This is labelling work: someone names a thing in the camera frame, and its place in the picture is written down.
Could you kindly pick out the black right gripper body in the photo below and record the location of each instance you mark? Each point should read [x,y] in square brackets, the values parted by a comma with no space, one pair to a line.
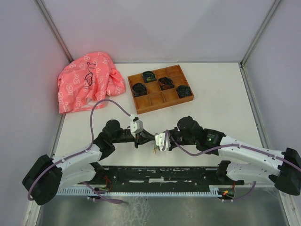
[178,136]

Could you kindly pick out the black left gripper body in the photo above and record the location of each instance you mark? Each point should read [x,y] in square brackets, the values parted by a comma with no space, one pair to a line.
[136,140]

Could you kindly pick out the metal keyring with yellow grip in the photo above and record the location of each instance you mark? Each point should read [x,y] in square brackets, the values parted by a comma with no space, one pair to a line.
[155,147]

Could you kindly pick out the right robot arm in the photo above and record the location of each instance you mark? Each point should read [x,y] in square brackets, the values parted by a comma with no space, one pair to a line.
[283,168]

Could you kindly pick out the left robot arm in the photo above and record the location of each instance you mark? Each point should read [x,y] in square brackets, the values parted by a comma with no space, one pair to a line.
[50,175]

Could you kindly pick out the wooden compartment tray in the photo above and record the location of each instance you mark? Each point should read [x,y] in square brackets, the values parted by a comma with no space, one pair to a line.
[156,98]

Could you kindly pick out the dark rolled tie orange flowers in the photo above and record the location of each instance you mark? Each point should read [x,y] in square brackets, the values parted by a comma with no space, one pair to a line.
[165,83]

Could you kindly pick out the pink patterned cloth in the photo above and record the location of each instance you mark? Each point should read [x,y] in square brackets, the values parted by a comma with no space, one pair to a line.
[87,80]

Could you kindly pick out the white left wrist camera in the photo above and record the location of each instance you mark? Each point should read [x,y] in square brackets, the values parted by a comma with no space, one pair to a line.
[136,125]

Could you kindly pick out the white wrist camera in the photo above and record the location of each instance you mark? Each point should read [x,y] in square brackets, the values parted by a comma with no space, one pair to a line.
[162,142]
[136,125]

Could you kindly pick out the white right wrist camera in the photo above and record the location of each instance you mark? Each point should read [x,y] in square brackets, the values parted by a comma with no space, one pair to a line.
[162,142]

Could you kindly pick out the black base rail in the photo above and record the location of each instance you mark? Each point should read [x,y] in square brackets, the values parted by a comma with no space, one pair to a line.
[161,178]

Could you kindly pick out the white cable duct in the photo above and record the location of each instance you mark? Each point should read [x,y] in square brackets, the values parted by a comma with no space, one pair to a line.
[85,191]

